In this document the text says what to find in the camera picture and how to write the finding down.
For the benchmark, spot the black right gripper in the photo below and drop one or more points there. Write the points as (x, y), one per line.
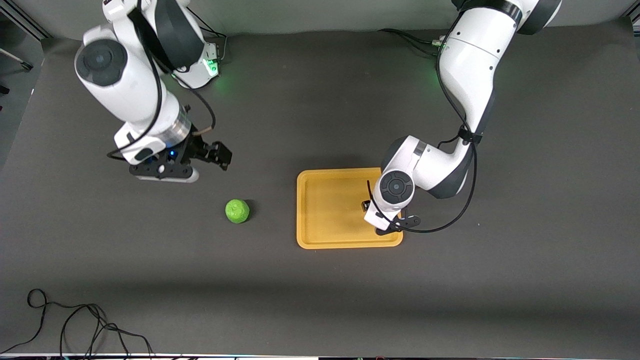
(197, 149)

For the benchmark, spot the green toy apple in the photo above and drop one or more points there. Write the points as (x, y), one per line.
(237, 211)

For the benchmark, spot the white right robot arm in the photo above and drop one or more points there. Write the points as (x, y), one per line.
(125, 85)

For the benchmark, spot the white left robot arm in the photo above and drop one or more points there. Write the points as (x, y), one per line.
(470, 65)

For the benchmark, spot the yellow plastic tray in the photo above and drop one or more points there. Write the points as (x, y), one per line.
(330, 215)

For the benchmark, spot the dark metal stand leg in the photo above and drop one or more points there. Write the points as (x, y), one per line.
(17, 59)

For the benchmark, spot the grey metal frame rail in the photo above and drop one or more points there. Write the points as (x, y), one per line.
(20, 22)

